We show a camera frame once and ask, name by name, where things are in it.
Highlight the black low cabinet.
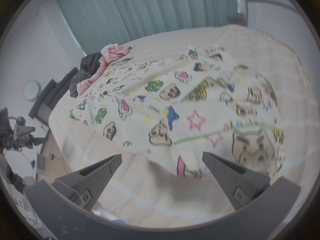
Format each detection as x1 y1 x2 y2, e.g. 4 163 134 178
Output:
28 67 79 120

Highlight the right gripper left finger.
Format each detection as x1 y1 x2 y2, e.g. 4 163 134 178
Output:
52 154 123 211

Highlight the pink garment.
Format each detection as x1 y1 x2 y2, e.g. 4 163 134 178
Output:
76 45 130 96

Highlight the grey bedside table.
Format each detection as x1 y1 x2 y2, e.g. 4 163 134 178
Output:
226 13 245 26

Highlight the bed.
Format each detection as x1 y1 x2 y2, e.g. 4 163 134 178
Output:
47 0 318 228

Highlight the blue-green curtain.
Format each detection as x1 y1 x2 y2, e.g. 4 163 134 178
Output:
55 0 133 56
110 0 238 41

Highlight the dark grey garment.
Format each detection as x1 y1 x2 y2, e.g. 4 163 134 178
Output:
69 70 94 99

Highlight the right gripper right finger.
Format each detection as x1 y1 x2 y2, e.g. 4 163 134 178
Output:
202 151 272 211

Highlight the small white box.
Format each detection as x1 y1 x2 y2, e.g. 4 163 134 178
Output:
36 153 47 175

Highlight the white printed pyjama top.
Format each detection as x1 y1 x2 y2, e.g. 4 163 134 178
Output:
66 45 287 181

